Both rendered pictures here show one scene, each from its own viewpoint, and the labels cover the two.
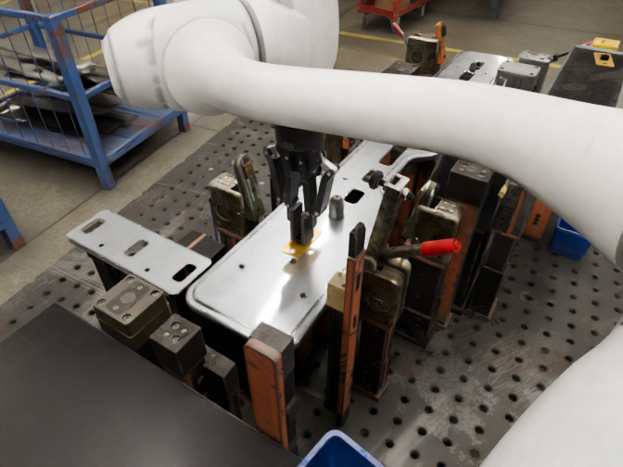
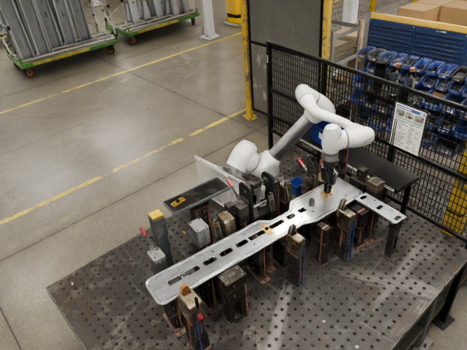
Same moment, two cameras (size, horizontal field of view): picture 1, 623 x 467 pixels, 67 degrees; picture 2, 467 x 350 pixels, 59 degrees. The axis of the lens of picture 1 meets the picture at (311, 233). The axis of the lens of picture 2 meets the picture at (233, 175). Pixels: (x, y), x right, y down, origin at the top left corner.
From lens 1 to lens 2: 280 cm
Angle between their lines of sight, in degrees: 101
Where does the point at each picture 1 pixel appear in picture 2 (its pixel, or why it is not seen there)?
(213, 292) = (354, 191)
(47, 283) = (434, 282)
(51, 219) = not seen: outside the picture
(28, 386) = (395, 175)
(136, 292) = (374, 180)
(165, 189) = (387, 333)
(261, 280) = (340, 191)
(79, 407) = (382, 171)
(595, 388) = (324, 100)
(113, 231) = (389, 214)
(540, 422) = (326, 104)
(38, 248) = not seen: outside the picture
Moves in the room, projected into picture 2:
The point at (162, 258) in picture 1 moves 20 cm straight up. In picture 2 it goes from (370, 202) to (374, 174)
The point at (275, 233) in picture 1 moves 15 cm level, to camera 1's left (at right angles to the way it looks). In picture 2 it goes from (333, 203) to (359, 207)
